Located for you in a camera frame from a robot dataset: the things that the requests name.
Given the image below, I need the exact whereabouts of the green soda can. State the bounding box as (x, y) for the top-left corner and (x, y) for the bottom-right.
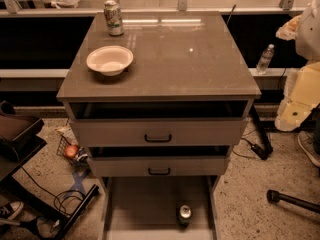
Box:
(177, 204), (192, 227)

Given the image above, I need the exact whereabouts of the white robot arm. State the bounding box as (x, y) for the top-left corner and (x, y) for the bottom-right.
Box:
(275, 0), (320, 132)

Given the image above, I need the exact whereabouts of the grey drawer cabinet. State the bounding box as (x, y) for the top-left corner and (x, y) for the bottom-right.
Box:
(56, 11), (262, 240)

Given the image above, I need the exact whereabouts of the open bottom drawer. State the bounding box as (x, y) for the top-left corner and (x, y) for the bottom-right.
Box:
(98, 176), (219, 240)

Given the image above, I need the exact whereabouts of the white green can on counter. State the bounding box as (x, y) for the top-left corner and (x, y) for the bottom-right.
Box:
(104, 0), (124, 36)

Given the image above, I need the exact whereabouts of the white paper bowl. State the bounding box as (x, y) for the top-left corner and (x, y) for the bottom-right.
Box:
(86, 46), (134, 76)

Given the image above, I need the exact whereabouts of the red apple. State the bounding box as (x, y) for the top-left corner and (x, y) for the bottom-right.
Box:
(64, 145), (79, 159)

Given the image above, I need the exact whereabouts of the black stand leg left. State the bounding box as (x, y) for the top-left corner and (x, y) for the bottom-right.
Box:
(54, 184), (99, 240)

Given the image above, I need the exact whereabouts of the clear water bottle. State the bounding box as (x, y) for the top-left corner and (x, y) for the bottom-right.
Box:
(256, 44), (274, 75)

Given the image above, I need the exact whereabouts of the dark tray table left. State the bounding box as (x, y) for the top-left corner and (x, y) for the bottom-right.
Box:
(0, 101), (46, 181)

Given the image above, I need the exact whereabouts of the person's grey sneaker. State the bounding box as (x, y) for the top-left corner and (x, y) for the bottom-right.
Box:
(298, 131), (320, 168)

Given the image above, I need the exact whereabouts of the black sneaker bottom left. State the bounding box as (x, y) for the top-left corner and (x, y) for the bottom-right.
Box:
(0, 201), (24, 220)

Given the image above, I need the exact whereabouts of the top drawer with black handle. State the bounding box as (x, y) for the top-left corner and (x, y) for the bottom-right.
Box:
(71, 101), (247, 147)

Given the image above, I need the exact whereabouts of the drawer with black handle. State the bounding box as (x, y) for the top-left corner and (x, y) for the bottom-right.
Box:
(88, 146), (230, 177)
(71, 101), (247, 147)

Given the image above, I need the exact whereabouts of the middle drawer with black handle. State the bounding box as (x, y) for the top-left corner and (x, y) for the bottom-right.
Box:
(88, 146), (230, 177)

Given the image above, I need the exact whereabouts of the wire basket with snacks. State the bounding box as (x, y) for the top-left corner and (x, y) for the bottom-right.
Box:
(56, 124), (88, 168)

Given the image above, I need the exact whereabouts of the black power adapter with cable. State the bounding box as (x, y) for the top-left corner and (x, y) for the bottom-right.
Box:
(242, 133), (273, 161)

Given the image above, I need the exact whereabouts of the black floor cable left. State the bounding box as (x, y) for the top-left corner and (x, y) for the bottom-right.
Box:
(20, 166), (87, 218)

